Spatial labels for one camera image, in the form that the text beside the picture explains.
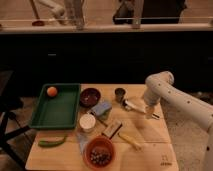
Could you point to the wooden block with dark stripe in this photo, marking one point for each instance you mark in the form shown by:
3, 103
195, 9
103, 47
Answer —
111, 128

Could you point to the green plastic tray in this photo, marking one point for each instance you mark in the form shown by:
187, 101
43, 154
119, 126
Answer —
59, 112

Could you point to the green pea pod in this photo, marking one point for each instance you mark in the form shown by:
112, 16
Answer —
49, 144

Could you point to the yellow handled tool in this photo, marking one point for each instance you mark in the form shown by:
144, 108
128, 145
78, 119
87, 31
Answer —
130, 140

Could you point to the orange bowl with beads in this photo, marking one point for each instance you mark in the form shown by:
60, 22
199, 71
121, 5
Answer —
99, 153

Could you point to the blue and green sponge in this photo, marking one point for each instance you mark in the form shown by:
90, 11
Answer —
102, 110

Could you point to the beige wooden gripper block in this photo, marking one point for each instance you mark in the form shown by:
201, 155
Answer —
149, 111

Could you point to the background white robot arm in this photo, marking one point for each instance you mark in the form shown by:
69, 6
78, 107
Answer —
70, 12

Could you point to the orange ball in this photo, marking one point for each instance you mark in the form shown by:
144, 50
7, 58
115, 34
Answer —
52, 91

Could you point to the red dish on counter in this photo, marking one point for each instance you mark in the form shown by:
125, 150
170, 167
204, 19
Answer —
38, 23

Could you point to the black chair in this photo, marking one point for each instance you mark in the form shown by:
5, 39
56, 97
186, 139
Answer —
7, 110

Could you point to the white round container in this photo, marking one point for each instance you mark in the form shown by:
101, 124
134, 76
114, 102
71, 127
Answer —
87, 122

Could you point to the dark maroon bowl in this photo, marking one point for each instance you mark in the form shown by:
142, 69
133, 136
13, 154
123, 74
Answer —
89, 97

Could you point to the small metal cup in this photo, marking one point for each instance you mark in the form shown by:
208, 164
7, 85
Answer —
119, 94

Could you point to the person in dark clothing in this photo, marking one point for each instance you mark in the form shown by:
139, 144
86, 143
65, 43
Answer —
154, 12

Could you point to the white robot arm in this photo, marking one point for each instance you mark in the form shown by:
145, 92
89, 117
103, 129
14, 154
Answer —
160, 85

